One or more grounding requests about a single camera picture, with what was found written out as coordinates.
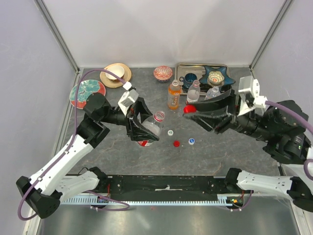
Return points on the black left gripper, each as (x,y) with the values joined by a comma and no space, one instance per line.
(135,129)

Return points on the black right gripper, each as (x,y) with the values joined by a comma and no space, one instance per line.
(227,98)

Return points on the small red-cap clear bottle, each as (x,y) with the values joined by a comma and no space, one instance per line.
(155,123)

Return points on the clear Pocari Sweat bottle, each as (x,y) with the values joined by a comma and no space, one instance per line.
(212,93)

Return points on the red bottle cap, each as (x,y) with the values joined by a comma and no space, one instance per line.
(176,143)
(189,109)

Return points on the tall red-cap clear bottle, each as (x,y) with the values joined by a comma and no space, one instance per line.
(193,93)

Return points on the white juice bottle cap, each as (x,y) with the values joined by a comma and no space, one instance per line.
(170,132)

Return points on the blue white Pocari cap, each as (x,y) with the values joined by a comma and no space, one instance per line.
(191,141)

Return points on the orange juice bottle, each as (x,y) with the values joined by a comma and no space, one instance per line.
(174,92)

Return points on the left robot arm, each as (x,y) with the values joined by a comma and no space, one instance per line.
(45,190)

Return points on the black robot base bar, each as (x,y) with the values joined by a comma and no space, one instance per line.
(127,187)

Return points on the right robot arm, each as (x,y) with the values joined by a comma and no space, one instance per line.
(282,127)

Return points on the patterned flower bowl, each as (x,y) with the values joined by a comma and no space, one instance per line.
(215,78)

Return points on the blue star-shaped dish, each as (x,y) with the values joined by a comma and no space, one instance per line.
(222,69)

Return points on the blue ceramic cup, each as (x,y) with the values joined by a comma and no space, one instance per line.
(188,80)

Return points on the tan saucer plate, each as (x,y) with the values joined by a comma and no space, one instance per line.
(111,84)

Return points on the red patterned bowl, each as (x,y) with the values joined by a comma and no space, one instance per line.
(163,73)

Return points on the red white tea cup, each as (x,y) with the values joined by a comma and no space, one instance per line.
(117,70)

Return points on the steel tray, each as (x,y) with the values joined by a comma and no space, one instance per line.
(184,68)

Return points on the red teal floral plate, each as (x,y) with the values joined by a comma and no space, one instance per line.
(87,88)

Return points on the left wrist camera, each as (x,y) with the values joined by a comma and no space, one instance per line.
(128,98)

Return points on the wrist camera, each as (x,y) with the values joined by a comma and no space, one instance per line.
(249,92)
(128,98)

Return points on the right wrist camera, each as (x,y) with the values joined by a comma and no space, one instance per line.
(249,92)

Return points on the slotted cable duct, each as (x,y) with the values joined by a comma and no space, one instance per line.
(93,200)

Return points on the right aluminium frame post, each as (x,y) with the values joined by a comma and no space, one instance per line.
(270,33)

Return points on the aluminium frame post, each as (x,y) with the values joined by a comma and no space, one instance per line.
(56,33)
(270,33)

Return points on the left aluminium frame post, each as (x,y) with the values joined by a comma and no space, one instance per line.
(56,33)

